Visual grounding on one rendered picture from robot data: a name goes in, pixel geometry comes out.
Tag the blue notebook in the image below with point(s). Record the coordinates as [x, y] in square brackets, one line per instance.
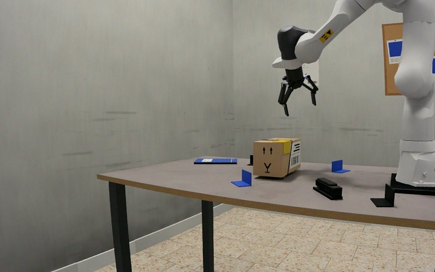
[216, 161]

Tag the brown cardboard box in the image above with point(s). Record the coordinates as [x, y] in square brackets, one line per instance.
[269, 160]

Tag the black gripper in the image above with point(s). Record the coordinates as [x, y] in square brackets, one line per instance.
[295, 80]

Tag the blue l-shaped bracket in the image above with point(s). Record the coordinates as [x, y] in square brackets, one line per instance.
[337, 167]

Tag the blue l-shaped angle piece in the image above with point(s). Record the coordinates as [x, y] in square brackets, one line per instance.
[246, 179]

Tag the yellow flat panel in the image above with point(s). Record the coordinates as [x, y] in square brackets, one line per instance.
[286, 146]

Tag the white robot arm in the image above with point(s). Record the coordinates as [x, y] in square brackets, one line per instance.
[413, 79]

